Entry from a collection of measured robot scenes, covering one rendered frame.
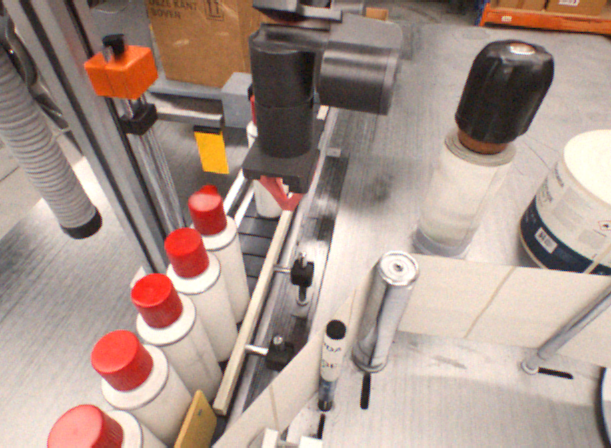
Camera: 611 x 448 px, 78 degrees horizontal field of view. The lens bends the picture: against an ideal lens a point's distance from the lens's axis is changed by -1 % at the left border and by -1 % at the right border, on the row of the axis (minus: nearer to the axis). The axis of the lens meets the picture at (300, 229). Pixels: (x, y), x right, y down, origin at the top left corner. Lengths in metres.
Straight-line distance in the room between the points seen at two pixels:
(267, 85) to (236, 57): 0.67
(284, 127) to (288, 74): 0.05
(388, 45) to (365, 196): 0.39
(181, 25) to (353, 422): 0.91
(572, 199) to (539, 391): 0.24
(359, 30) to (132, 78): 0.19
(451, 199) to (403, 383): 0.24
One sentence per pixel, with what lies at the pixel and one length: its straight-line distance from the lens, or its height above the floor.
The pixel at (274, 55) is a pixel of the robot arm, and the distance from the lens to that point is 0.33.
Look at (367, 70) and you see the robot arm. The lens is 0.32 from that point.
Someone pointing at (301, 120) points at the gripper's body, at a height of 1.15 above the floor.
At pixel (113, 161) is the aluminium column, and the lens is 0.48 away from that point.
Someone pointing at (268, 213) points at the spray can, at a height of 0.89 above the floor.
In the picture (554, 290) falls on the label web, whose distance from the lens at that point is 0.43.
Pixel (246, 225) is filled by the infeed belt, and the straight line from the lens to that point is 0.63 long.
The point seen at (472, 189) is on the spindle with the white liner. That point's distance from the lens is 0.51.
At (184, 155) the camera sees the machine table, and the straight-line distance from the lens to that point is 0.88.
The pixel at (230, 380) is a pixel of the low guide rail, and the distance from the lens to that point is 0.46.
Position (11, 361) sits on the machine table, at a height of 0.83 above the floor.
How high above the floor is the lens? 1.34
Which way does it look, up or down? 48 degrees down
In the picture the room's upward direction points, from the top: straight up
